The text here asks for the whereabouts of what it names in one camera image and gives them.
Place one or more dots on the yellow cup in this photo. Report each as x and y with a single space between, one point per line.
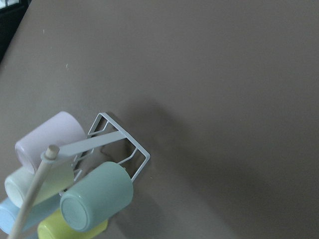
55 227

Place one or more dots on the white wire cup rack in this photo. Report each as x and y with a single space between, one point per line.
62 167

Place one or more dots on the green cup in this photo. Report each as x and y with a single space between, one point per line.
98 196

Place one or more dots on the pink cup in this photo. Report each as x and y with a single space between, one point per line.
59 130

